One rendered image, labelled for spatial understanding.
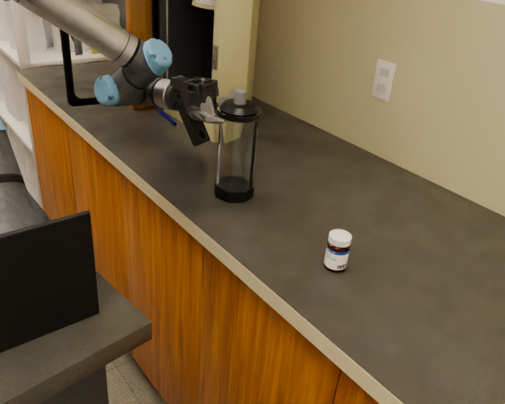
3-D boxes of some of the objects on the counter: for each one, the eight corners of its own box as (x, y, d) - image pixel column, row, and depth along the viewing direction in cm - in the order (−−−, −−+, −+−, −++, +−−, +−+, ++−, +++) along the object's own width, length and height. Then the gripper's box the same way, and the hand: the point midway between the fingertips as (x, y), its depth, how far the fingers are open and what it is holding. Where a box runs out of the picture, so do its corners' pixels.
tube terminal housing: (221, 101, 191) (233, -143, 153) (276, 130, 169) (305, -146, 131) (163, 111, 177) (160, -156, 139) (215, 143, 155) (228, -161, 117)
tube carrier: (263, 189, 129) (271, 110, 118) (236, 204, 121) (243, 120, 110) (231, 175, 134) (236, 98, 123) (204, 189, 126) (206, 107, 116)
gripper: (151, 81, 121) (216, 95, 109) (195, 70, 132) (259, 82, 120) (154, 116, 124) (217, 133, 113) (196, 103, 136) (259, 117, 124)
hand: (236, 118), depth 119 cm, fingers closed on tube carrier, 9 cm apart
